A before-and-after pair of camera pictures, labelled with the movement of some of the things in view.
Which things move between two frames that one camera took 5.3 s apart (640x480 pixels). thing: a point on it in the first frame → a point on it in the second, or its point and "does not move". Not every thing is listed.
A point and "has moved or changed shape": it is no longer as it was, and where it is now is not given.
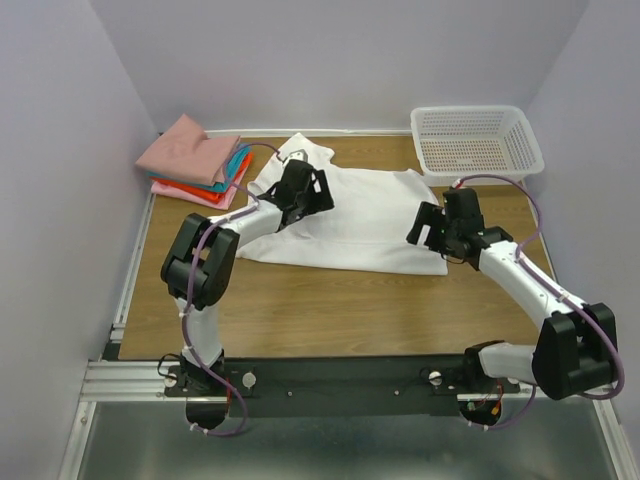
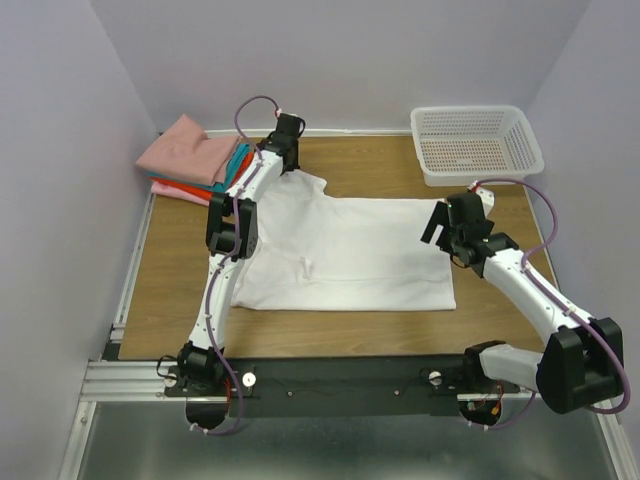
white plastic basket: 491,145 does not move
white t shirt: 365,231 has moved or changed shape
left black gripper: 320,201 → 293,163
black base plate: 376,386 does not move
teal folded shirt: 226,180 does not move
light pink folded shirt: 163,189 does not move
